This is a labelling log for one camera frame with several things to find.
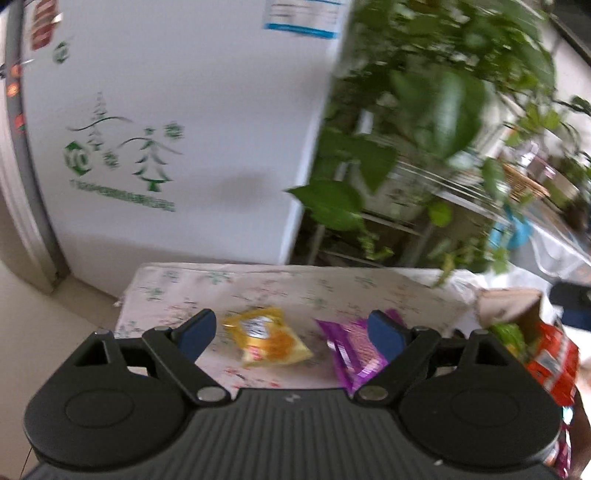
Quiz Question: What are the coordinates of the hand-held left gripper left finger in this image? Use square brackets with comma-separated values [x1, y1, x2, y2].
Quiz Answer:
[73, 308, 230, 408]

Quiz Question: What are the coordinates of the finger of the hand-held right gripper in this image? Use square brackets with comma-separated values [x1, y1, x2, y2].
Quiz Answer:
[551, 281, 591, 331]

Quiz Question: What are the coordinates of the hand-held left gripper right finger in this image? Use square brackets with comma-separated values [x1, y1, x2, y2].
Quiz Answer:
[353, 309, 509, 409]

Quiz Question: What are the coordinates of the purple snack packet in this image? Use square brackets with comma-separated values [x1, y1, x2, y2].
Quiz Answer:
[315, 308, 405, 396]

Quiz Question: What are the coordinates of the red snack packet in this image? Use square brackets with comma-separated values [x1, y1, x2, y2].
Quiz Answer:
[524, 322, 581, 408]

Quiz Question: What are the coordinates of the cardboard box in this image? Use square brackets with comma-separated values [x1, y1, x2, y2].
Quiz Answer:
[475, 287, 562, 352]

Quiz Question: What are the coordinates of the small yellow snack packet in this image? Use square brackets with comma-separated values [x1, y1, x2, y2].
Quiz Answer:
[223, 307, 314, 369]

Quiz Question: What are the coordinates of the green snack packet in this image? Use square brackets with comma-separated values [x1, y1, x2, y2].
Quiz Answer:
[489, 323, 530, 366]

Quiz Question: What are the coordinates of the grey white cloth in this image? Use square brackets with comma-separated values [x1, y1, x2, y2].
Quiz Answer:
[526, 217, 591, 283]

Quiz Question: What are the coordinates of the floral tablecloth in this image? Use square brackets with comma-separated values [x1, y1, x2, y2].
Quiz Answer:
[113, 263, 482, 394]

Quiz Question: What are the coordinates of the blue plastic object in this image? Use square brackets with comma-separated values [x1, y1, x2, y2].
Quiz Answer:
[488, 207, 533, 251]

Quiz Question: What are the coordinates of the wicker basket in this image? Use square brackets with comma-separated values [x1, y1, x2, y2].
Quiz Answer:
[501, 161, 551, 205]

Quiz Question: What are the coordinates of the white planter box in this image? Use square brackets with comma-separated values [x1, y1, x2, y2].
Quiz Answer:
[369, 171, 431, 223]

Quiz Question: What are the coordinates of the pink wrapper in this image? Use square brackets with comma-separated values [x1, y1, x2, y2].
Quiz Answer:
[546, 429, 573, 480]

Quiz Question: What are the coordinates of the white metal plant rack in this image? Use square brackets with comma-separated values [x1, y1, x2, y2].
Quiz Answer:
[308, 152, 514, 269]

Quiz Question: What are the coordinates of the white refrigerator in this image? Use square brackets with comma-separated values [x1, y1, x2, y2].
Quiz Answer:
[0, 0, 352, 296]

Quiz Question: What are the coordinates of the green pothos plant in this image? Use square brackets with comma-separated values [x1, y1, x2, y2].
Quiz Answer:
[286, 0, 591, 288]

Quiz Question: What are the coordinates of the blue white label sticker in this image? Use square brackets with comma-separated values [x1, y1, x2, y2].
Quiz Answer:
[263, 0, 350, 40]

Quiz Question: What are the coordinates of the red sticker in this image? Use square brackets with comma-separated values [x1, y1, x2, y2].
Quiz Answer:
[30, 0, 64, 51]

